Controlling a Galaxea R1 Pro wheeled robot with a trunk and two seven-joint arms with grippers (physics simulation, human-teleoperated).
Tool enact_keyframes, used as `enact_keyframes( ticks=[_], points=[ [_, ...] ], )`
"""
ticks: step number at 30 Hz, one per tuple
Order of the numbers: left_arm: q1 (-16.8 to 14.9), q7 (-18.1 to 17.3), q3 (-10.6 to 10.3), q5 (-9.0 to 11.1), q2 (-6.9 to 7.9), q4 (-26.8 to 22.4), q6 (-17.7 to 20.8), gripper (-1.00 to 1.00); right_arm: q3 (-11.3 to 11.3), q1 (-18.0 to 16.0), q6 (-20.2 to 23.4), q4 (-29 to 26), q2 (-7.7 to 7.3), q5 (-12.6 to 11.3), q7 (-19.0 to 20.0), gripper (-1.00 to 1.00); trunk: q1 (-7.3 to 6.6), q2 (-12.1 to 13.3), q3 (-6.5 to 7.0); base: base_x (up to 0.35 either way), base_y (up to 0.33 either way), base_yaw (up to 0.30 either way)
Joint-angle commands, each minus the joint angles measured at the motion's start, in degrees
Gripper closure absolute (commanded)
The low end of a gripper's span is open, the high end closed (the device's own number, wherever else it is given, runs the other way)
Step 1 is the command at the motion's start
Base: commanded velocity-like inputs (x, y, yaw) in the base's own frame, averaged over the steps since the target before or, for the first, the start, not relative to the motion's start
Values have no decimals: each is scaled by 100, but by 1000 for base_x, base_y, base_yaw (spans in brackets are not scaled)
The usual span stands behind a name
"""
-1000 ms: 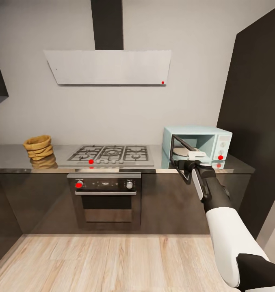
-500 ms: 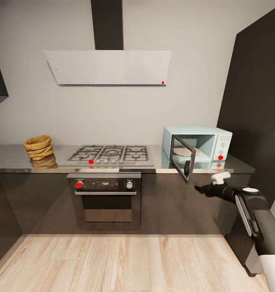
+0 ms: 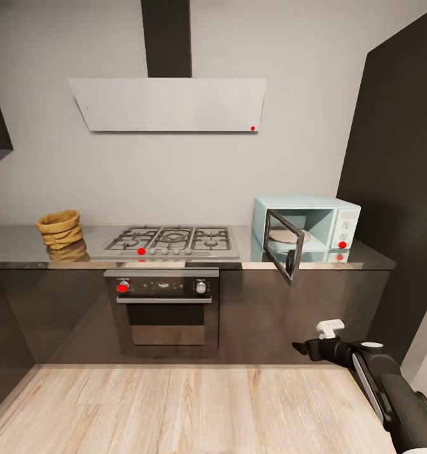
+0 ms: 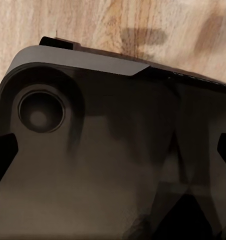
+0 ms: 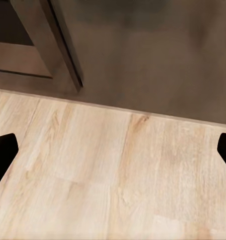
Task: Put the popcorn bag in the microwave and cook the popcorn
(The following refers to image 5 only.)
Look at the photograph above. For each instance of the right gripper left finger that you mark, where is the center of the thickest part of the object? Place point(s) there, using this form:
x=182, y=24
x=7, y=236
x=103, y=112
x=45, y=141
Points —
x=8, y=150

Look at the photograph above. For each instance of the oven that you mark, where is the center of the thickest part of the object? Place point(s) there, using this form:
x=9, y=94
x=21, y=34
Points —
x=33, y=48

